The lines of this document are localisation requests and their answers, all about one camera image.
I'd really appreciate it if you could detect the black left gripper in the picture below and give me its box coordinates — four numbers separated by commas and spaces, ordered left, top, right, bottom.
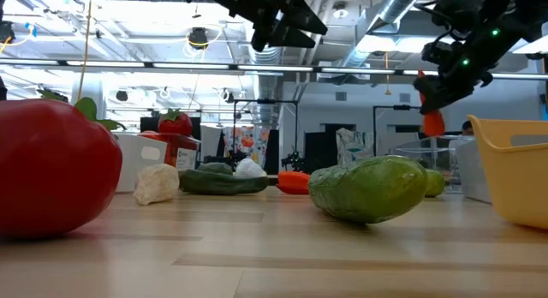
183, 0, 329, 53

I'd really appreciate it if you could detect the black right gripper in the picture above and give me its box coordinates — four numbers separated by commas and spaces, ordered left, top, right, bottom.
413, 45, 493, 116

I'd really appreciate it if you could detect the green lime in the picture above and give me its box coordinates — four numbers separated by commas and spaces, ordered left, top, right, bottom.
424, 168, 446, 199

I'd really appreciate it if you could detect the light green cucumber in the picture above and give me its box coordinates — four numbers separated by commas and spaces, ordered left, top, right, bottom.
307, 154, 429, 225

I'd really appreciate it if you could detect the red strawberry with green top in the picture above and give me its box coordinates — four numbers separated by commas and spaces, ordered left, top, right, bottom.
158, 108, 194, 137

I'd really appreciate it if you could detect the dark green avocado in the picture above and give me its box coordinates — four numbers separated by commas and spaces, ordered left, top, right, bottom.
195, 161, 235, 176

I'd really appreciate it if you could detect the long dark green cucumber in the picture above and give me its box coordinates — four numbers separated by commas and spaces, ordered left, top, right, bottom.
178, 168, 271, 196

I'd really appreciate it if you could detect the white lumpy garlic bulb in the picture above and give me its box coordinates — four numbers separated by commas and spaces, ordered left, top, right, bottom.
133, 163, 181, 206

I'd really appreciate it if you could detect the bright rectangular ceiling light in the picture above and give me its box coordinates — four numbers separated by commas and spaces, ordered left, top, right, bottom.
355, 34, 429, 55

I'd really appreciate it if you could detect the gray plastic basket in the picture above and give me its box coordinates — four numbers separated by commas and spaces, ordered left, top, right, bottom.
454, 140, 491, 204

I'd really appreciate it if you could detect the white cloth with blue print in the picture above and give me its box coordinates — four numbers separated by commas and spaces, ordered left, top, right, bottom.
336, 127, 374, 162

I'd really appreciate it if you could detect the slanted white light fixture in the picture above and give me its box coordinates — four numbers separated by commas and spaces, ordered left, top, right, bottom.
511, 32, 548, 56

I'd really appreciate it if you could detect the yellow plastic basket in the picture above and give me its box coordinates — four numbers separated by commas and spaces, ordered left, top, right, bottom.
465, 114, 548, 231

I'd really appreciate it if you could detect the black panel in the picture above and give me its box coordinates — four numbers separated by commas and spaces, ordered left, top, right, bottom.
303, 130, 339, 169

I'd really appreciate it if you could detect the colourful floral cloth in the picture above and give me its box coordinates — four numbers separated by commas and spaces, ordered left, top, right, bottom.
222, 126, 271, 169

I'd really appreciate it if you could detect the small black background robot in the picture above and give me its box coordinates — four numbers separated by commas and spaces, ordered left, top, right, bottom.
280, 146, 306, 173
211, 148, 243, 170

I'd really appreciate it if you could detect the clear plastic bin with label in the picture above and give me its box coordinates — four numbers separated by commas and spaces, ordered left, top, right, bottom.
113, 130, 202, 173

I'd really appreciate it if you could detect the white plastic basket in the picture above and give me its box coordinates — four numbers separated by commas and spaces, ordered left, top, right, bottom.
113, 133, 169, 194

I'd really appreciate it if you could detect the black ceiling-mounted device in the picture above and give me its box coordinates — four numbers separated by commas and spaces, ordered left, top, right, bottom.
0, 20, 16, 45

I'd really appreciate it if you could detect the black frame stand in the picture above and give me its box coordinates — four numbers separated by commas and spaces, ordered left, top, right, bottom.
372, 104, 433, 158
232, 98, 300, 158

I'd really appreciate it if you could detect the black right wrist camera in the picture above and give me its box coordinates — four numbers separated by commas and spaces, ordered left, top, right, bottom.
421, 39, 456, 67

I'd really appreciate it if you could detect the thin yellow pendant cord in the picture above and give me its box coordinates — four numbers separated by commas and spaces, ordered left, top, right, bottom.
384, 51, 392, 97

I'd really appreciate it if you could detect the wide silver ventilation duct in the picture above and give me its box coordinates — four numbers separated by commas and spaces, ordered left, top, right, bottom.
237, 45, 289, 132

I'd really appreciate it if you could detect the slanted silver ventilation duct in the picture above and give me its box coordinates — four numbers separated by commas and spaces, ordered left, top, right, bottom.
340, 0, 429, 70

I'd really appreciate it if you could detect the black ceiling camera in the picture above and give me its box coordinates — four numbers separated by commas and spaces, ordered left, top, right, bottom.
188, 27, 210, 50

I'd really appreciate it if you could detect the long ceiling light rail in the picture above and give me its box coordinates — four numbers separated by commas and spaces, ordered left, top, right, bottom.
0, 57, 548, 81

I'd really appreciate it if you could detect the yellow hanging cord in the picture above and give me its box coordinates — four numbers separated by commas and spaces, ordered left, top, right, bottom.
76, 0, 93, 101

